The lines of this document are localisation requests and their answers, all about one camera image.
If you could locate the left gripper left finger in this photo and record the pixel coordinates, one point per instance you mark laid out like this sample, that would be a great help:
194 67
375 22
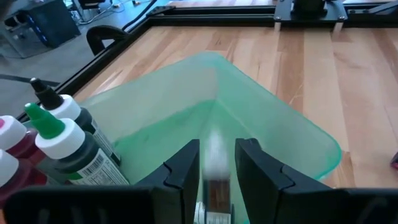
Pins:
155 202

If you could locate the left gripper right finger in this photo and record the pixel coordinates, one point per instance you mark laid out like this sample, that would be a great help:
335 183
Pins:
295 205

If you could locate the green food coloring bottle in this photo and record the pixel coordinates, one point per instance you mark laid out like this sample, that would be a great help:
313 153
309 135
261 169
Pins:
59 143

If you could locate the black food coloring bottle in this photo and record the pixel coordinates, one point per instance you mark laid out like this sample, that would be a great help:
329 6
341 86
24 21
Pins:
66 107

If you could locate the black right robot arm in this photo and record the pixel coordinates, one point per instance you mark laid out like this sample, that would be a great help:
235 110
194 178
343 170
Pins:
309 6

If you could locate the green translucent plastic tray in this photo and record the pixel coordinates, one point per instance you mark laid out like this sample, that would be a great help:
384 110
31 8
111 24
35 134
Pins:
186 93

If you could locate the black computer tower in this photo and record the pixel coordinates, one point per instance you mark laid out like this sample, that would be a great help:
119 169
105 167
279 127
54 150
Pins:
53 25

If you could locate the black aluminium table frame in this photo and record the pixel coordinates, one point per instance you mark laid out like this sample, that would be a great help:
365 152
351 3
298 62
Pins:
217 19

